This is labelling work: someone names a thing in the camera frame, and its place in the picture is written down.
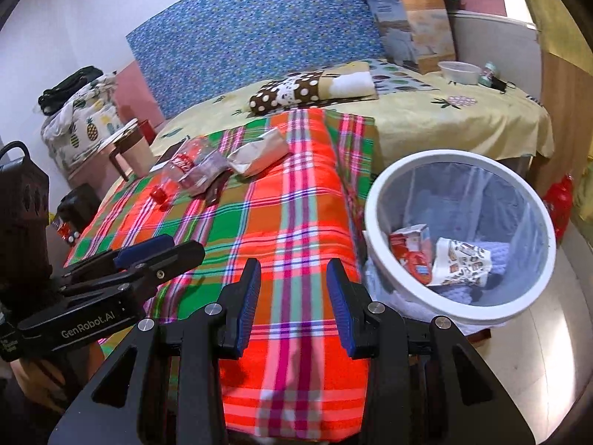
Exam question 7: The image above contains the black bag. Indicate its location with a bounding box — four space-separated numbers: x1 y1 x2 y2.
37 66 105 114

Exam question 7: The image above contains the bedding package box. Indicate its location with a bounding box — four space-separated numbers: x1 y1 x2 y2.
357 0 461 75

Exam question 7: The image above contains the yellow curtain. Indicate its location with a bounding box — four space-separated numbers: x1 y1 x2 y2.
507 0 593 75

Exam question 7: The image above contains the pink strawberry milk carton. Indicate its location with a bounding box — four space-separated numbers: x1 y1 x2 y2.
388 224 431 260

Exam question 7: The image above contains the brown polka dot pillow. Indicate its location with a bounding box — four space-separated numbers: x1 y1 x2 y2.
249 69 378 116

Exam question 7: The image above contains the pink storage box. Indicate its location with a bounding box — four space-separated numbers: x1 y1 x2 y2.
65 139 121 181

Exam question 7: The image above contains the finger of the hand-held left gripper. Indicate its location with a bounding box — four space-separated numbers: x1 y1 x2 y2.
62 235 176 279
60 241 206 297

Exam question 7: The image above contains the red plastic wrapper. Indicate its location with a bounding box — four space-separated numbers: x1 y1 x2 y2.
398 250 434 283

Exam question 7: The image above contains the yellow pineapple print bedsheet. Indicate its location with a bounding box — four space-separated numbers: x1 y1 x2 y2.
150 58 555 181

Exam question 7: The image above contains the pink mug with brown lid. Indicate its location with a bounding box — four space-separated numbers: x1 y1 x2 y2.
99 119 153 182

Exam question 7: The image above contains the red plastic bag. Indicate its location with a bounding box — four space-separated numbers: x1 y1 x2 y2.
542 174 575 244

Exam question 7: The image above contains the crumpled white paper bag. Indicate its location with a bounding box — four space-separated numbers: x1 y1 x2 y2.
227 127 292 178

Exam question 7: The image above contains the pineapple print quilt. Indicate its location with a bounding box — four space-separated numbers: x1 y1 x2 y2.
41 72 126 170

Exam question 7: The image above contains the white mesh trash bin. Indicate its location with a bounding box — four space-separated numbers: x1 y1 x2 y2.
364 149 557 327

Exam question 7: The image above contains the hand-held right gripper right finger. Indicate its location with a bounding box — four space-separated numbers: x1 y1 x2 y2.
325 260 533 445

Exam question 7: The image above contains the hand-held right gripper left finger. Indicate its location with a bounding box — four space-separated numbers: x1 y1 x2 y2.
49 258 262 445

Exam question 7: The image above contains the small snack wrapper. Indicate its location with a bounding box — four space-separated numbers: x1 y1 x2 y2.
204 171 232 207

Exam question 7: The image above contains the white cabinet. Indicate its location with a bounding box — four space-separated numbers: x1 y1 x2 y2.
447 9 543 107

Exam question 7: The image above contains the blue floral headboard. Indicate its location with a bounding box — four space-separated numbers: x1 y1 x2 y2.
126 0 404 119

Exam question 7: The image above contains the white bowl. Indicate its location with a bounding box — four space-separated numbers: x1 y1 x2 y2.
438 61 483 86

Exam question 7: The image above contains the wooden cabinet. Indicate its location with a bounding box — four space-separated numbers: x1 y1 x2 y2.
528 51 593 205

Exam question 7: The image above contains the black appliance with handle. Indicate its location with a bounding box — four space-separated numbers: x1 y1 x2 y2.
0 141 53 288

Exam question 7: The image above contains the clear plastic bottle red cap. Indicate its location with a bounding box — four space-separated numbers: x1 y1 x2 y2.
150 135 232 211

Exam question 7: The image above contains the printed snack packet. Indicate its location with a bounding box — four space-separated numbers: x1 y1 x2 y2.
428 237 492 287

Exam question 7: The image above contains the plaid blanket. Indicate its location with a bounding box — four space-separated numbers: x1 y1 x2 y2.
62 108 378 443

